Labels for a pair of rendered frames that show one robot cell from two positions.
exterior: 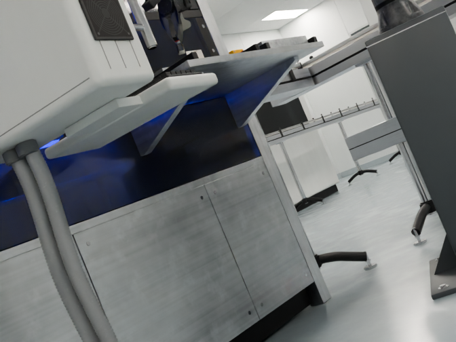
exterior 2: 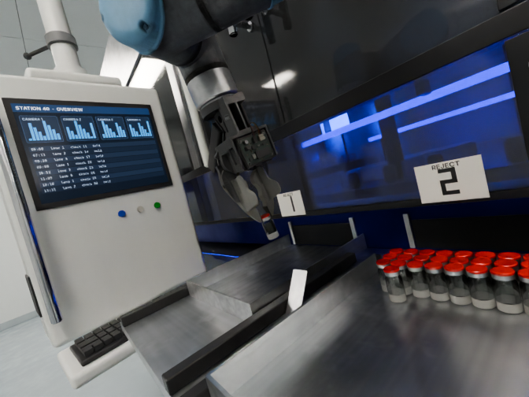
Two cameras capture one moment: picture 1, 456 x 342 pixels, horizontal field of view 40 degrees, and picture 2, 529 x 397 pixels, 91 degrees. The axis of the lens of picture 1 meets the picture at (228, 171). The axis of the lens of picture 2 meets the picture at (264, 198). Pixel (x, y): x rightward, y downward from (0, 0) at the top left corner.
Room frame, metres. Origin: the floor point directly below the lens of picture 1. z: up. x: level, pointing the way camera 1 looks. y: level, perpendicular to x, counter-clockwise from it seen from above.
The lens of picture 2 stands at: (2.07, -0.48, 1.09)
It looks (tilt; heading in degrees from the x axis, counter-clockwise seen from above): 3 degrees down; 101
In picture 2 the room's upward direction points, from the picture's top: 15 degrees counter-clockwise
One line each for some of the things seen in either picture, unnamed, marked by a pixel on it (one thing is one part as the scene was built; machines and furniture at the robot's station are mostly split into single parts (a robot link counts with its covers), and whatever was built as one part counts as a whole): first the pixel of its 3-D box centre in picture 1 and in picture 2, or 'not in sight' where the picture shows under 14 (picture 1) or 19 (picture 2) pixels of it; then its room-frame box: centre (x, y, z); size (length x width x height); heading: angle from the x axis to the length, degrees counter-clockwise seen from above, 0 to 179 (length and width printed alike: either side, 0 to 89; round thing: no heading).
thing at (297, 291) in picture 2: not in sight; (273, 309); (1.98, -0.13, 0.91); 0.14 x 0.03 x 0.06; 50
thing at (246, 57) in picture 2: not in sight; (209, 55); (1.87, 0.31, 1.51); 0.47 x 0.01 x 0.59; 139
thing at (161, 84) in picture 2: not in sight; (158, 118); (1.47, 0.66, 1.51); 0.49 x 0.01 x 0.59; 139
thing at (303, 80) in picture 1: (258, 83); not in sight; (2.78, -0.28, 0.92); 0.69 x 0.15 x 0.16; 139
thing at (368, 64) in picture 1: (399, 136); not in sight; (2.89, -0.79, 0.46); 0.09 x 0.09 x 0.77; 49
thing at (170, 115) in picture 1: (170, 116); not in sight; (1.84, 0.09, 0.80); 0.34 x 0.03 x 0.13; 49
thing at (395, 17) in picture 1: (397, 14); not in sight; (2.00, -0.70, 0.84); 0.15 x 0.15 x 0.10
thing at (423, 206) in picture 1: (433, 214); not in sight; (2.89, -0.79, 0.07); 0.50 x 0.08 x 0.14; 139
